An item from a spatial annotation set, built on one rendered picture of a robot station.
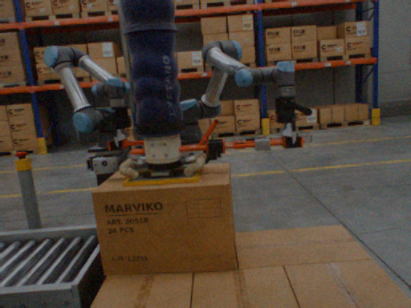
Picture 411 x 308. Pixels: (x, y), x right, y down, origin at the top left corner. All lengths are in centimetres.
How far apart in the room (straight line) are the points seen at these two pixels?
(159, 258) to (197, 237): 20
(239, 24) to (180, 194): 763
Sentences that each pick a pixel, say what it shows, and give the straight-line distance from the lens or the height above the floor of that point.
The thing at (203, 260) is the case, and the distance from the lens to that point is 167.
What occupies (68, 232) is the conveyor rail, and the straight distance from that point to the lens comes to 232.
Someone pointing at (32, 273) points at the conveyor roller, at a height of 54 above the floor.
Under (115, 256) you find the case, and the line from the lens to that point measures 174.
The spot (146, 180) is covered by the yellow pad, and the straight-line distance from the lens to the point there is 165.
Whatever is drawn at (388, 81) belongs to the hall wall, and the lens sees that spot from 1146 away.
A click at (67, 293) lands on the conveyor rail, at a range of 169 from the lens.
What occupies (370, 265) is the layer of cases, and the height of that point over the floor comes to 54.
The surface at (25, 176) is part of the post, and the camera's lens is 250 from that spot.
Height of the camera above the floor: 137
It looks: 12 degrees down
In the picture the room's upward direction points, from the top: 5 degrees counter-clockwise
